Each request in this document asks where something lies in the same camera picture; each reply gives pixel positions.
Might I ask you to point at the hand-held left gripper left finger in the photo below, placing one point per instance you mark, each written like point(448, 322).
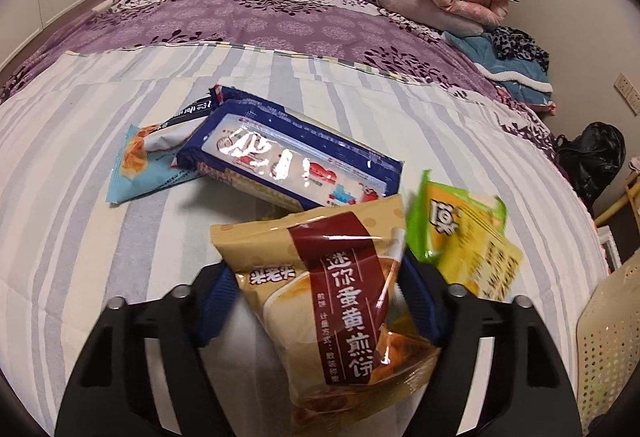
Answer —
point(220, 299)

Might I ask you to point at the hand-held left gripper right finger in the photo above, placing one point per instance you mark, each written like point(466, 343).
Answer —
point(421, 299)

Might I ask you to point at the green yellow snack packet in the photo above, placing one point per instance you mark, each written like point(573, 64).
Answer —
point(460, 237)

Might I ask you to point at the tan snack packet red label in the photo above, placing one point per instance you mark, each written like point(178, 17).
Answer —
point(340, 297)

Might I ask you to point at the light blue snack packet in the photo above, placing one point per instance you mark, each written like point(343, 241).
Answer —
point(145, 167)

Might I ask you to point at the blue white cracker packet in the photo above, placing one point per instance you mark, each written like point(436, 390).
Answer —
point(300, 157)

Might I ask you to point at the cream plastic basket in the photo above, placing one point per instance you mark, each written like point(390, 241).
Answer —
point(610, 342)

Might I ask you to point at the striped blanket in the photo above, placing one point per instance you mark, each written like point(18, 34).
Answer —
point(75, 167)

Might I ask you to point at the bamboo shelf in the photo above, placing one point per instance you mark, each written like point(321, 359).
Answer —
point(615, 208)

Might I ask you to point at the black bag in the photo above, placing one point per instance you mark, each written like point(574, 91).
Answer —
point(595, 157)

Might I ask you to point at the blue fleece blanket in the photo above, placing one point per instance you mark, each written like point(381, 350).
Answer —
point(480, 52)

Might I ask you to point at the leopard print cloth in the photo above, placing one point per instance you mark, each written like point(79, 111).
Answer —
point(520, 44)

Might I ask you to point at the purple floral bedsheet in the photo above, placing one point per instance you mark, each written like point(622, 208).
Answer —
point(280, 17)

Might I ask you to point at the pink floral quilt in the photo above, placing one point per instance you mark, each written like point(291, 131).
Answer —
point(475, 4)

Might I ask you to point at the wall socket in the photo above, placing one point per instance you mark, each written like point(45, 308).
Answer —
point(621, 82)
point(634, 99)

